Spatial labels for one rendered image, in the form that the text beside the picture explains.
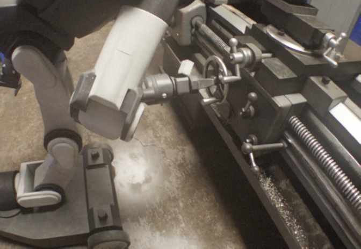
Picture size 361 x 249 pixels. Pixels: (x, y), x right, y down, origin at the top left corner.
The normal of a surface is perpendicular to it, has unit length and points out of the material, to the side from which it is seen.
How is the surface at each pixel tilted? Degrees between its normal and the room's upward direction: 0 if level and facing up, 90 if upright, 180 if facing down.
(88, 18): 109
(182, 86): 54
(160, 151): 0
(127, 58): 59
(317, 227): 0
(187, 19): 90
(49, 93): 90
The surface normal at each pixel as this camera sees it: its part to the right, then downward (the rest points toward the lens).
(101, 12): 0.29, 0.86
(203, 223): 0.11, -0.73
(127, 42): 0.07, 0.15
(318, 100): -0.93, 0.17
